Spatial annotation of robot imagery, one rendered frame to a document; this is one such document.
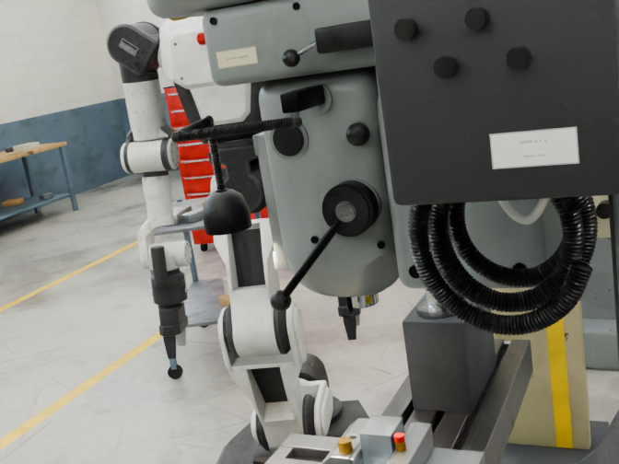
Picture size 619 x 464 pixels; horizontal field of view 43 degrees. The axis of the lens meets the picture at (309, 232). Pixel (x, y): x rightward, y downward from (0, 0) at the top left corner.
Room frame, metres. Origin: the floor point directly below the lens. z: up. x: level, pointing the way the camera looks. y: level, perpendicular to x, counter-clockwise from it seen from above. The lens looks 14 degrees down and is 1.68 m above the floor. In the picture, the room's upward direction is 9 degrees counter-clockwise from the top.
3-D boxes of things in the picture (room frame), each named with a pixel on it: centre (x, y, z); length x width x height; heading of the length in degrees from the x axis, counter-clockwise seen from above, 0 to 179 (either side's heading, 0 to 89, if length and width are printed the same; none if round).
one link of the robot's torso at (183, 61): (1.98, 0.13, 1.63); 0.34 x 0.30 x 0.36; 79
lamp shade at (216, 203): (1.17, 0.12, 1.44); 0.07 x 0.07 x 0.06
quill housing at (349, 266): (1.11, -0.07, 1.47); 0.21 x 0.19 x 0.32; 154
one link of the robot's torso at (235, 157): (2.01, 0.12, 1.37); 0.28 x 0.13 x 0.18; 169
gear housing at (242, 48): (1.10, -0.10, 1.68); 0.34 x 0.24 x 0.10; 64
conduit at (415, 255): (0.82, -0.21, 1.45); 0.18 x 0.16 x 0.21; 64
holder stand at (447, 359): (1.48, -0.25, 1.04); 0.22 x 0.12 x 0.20; 153
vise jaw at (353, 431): (1.14, -0.01, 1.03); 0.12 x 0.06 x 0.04; 153
